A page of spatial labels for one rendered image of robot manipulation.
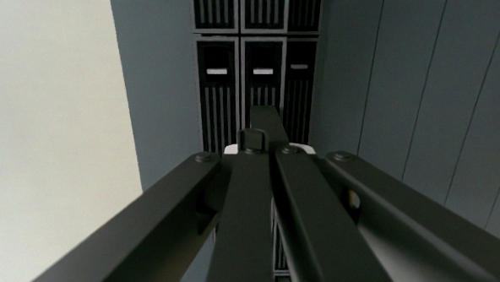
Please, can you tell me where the dark green metal rack frame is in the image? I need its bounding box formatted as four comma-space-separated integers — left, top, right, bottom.
110, 0, 500, 238

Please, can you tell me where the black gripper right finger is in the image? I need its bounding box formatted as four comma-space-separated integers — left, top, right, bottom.
263, 106, 500, 282

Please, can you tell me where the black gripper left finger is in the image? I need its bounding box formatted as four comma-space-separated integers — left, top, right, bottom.
30, 106, 274, 282

